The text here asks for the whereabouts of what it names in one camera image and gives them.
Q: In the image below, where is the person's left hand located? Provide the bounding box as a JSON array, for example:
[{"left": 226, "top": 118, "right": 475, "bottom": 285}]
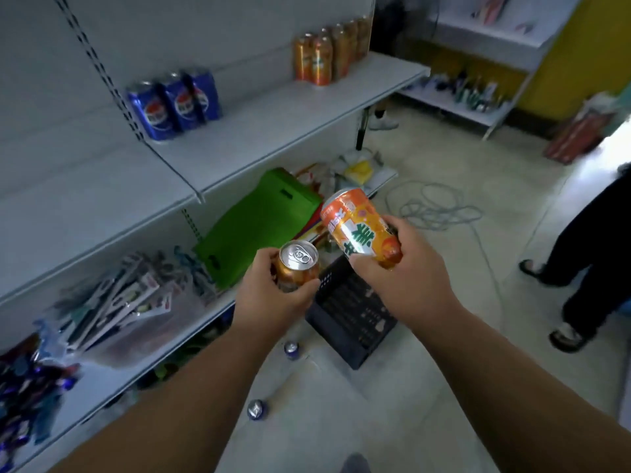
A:
[{"left": 231, "top": 247, "right": 322, "bottom": 340}]

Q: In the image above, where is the person's right hand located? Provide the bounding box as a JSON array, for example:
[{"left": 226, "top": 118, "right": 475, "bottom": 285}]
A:
[{"left": 349, "top": 215, "right": 465, "bottom": 335}]

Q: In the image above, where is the amber drink can silver lid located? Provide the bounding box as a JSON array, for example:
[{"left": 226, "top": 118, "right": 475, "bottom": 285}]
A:
[{"left": 274, "top": 239, "right": 321, "bottom": 293}]

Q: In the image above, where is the orange drink can green print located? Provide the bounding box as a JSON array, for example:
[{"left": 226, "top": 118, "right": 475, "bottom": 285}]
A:
[{"left": 319, "top": 188, "right": 402, "bottom": 270}]

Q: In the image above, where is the person's right forearm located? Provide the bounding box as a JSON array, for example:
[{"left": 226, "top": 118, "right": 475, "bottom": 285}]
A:
[{"left": 410, "top": 304, "right": 631, "bottom": 473}]

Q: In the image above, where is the person's left forearm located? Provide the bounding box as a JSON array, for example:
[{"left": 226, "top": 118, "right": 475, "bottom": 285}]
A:
[{"left": 48, "top": 326, "right": 277, "bottom": 473}]

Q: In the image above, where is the black plastic crate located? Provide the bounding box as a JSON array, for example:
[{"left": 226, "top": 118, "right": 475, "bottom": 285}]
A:
[{"left": 305, "top": 255, "right": 399, "bottom": 371}]

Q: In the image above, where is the green nonwoven bag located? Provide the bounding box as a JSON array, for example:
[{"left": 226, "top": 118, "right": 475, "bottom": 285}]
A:
[{"left": 192, "top": 167, "right": 324, "bottom": 291}]

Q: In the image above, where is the yellow packet in plastic bag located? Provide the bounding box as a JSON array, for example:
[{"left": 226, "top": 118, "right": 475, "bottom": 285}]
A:
[{"left": 331, "top": 148, "right": 398, "bottom": 189}]

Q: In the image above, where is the black metal pole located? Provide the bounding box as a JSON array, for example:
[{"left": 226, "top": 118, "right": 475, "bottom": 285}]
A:
[{"left": 356, "top": 105, "right": 371, "bottom": 151}]

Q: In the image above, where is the white metal shelving unit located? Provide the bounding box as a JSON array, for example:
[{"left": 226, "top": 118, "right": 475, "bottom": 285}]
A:
[{"left": 0, "top": 0, "right": 431, "bottom": 473}]

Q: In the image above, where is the pile of packaged toothbrushes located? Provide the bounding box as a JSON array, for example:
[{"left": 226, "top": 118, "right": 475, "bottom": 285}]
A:
[{"left": 47, "top": 248, "right": 218, "bottom": 360}]

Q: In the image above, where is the row of small bottles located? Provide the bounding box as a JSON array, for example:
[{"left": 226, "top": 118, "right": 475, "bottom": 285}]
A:
[{"left": 423, "top": 69, "right": 508, "bottom": 114}]

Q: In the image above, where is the row of orange cans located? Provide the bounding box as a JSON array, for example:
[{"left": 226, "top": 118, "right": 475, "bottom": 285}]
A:
[{"left": 293, "top": 14, "right": 373, "bottom": 87}]

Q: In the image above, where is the blue soda can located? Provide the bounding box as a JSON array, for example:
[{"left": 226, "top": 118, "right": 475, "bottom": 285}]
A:
[
  {"left": 126, "top": 81, "right": 176, "bottom": 142},
  {"left": 182, "top": 68, "right": 223, "bottom": 124},
  {"left": 158, "top": 72, "right": 201, "bottom": 134}
]

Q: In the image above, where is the red paper bag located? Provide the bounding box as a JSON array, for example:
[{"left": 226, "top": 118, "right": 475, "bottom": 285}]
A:
[{"left": 543, "top": 93, "right": 618, "bottom": 166}]

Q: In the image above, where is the white background shelf unit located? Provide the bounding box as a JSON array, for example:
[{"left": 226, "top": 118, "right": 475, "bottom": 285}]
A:
[{"left": 397, "top": 0, "right": 585, "bottom": 141}]

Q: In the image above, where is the pink packet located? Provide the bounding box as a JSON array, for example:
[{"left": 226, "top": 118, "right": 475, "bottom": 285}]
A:
[{"left": 472, "top": 0, "right": 511, "bottom": 25}]

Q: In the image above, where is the pile of blue purple packets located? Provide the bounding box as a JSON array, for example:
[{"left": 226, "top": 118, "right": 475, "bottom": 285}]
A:
[{"left": 0, "top": 332, "right": 82, "bottom": 473}]

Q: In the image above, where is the white coiled cable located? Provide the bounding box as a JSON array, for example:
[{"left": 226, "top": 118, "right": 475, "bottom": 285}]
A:
[{"left": 384, "top": 180, "right": 504, "bottom": 311}]

